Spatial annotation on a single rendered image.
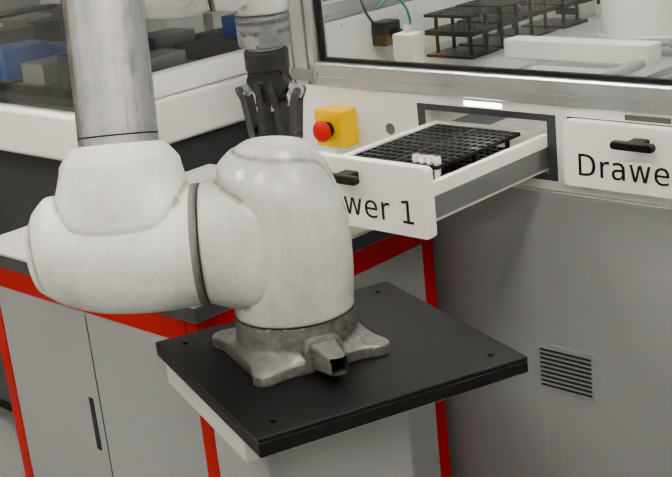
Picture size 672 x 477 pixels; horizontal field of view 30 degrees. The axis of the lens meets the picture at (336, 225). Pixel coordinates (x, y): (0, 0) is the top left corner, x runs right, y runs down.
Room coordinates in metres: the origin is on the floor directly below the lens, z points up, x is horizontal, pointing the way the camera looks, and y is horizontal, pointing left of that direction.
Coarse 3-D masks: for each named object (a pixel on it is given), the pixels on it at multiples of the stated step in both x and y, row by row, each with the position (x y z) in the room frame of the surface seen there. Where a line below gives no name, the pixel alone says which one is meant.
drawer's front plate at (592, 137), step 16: (576, 128) 1.93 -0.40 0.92; (592, 128) 1.91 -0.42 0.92; (608, 128) 1.89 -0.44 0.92; (624, 128) 1.87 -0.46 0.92; (640, 128) 1.85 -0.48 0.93; (656, 128) 1.83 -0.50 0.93; (576, 144) 1.93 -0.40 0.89; (592, 144) 1.91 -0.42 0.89; (608, 144) 1.89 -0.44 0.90; (656, 144) 1.83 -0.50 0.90; (576, 160) 1.93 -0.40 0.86; (608, 160) 1.89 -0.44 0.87; (624, 160) 1.87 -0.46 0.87; (640, 160) 1.85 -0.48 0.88; (656, 160) 1.83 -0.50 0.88; (576, 176) 1.93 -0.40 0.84; (592, 176) 1.91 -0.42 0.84; (608, 176) 1.89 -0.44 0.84; (640, 176) 1.85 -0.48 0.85; (624, 192) 1.87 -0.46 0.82; (640, 192) 1.85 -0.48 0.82; (656, 192) 1.83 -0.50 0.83
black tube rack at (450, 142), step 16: (432, 128) 2.09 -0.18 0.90; (448, 128) 2.08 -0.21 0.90; (464, 128) 2.08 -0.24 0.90; (480, 128) 2.06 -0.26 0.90; (384, 144) 2.02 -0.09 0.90; (400, 144) 2.01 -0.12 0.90; (416, 144) 2.00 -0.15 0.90; (432, 144) 1.98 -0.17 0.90; (448, 144) 1.97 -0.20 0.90; (464, 144) 1.96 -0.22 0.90; (480, 144) 1.95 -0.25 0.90; (496, 144) 1.96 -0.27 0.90; (448, 160) 1.87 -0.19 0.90; (464, 160) 1.97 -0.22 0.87
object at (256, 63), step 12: (252, 60) 2.05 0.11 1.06; (264, 60) 2.04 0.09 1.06; (276, 60) 2.04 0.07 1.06; (288, 60) 2.07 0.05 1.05; (252, 72) 2.05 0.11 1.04; (264, 72) 2.04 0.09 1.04; (276, 72) 2.05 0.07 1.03; (288, 72) 2.06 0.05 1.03; (252, 84) 2.08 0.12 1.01; (264, 84) 2.07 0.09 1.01; (276, 84) 2.05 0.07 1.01; (288, 84) 2.05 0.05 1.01; (264, 96) 2.07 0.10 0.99
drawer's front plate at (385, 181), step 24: (336, 168) 1.86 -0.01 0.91; (360, 168) 1.83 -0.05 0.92; (384, 168) 1.79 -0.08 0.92; (408, 168) 1.76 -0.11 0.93; (360, 192) 1.83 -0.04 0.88; (384, 192) 1.79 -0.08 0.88; (408, 192) 1.76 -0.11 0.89; (432, 192) 1.75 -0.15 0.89; (360, 216) 1.83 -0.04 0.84; (432, 216) 1.74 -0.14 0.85
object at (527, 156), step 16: (416, 128) 2.13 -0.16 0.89; (496, 128) 2.08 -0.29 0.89; (512, 128) 2.06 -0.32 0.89; (512, 144) 2.06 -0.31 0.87; (528, 144) 1.95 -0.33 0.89; (544, 144) 1.99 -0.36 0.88; (480, 160) 1.88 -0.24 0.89; (496, 160) 1.89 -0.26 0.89; (512, 160) 1.92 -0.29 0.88; (528, 160) 1.95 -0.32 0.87; (544, 160) 1.98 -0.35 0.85; (448, 176) 1.80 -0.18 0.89; (464, 176) 1.83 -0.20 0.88; (480, 176) 1.86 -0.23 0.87; (496, 176) 1.88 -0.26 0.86; (512, 176) 1.91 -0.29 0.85; (528, 176) 1.95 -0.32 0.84; (448, 192) 1.80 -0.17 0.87; (464, 192) 1.82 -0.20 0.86; (480, 192) 1.85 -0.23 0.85; (496, 192) 1.89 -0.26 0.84; (448, 208) 1.80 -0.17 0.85
